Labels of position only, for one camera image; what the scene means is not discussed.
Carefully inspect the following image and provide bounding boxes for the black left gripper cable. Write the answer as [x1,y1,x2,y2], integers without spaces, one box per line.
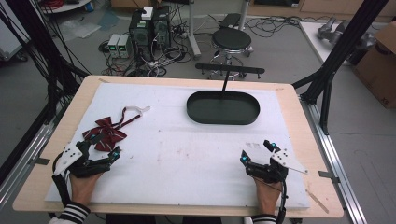
[51,151,73,208]

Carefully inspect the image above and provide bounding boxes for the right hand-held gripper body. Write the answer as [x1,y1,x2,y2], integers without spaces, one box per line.
[245,148,310,185]

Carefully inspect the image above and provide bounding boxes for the brown cardboard box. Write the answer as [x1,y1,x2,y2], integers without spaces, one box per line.
[352,21,396,109]

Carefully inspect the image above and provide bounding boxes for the grey bench power supply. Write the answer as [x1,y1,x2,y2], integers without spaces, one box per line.
[117,34,132,59]
[106,33,121,59]

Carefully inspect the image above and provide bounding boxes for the black round stool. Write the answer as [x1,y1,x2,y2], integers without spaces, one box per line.
[201,27,255,80]

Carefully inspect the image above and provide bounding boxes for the tangle of black floor cables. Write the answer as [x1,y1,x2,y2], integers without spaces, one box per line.
[97,3,347,78]

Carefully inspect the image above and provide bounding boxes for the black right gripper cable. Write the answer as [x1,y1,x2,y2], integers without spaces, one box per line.
[253,169,289,224]

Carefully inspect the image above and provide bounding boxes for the white box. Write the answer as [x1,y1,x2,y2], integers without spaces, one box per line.
[140,6,154,21]

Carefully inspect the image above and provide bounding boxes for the clear plastic sheet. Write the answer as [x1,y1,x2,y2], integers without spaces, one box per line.
[57,19,102,40]

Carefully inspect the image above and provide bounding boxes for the black computer tower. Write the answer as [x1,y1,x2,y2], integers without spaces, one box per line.
[151,5,172,50]
[128,9,154,62]

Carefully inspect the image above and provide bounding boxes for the white foam mat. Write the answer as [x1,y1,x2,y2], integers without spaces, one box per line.
[44,82,312,210]

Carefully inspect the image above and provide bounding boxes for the white low platform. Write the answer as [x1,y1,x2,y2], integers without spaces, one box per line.
[298,21,379,66]

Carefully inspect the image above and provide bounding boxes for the white metal stand leg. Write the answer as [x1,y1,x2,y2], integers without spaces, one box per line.
[186,0,203,61]

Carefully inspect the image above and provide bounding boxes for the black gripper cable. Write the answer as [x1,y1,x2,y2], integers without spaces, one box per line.
[253,169,289,224]
[51,151,73,208]

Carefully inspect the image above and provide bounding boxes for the person's left hand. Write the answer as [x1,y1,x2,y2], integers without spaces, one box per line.
[68,172,105,207]

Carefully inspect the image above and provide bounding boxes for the black oval tray hanger stand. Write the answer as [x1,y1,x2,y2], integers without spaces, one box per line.
[186,63,266,126]

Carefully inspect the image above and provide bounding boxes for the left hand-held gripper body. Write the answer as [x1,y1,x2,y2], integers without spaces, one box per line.
[52,140,112,179]

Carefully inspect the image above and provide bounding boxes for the black metal frame post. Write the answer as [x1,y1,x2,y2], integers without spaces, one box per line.
[291,0,390,135]
[0,0,90,185]

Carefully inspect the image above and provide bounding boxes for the aluminium table rail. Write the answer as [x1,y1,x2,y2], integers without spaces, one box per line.
[0,102,68,211]
[299,94,369,224]

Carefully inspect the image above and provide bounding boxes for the person's right hand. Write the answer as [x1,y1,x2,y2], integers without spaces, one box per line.
[252,176,283,217]

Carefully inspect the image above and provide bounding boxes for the white equipment case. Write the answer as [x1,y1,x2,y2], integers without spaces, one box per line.
[0,0,31,62]

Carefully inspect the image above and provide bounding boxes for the round white table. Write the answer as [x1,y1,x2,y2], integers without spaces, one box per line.
[38,0,92,15]

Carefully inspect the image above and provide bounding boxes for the thin wooden stick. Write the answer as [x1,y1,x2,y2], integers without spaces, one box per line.
[304,189,331,215]

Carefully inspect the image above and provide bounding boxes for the dark red striped bow tie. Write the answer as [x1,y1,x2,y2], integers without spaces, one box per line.
[81,105,151,153]

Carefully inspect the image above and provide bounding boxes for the black flat device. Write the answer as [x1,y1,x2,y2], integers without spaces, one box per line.
[219,12,242,30]

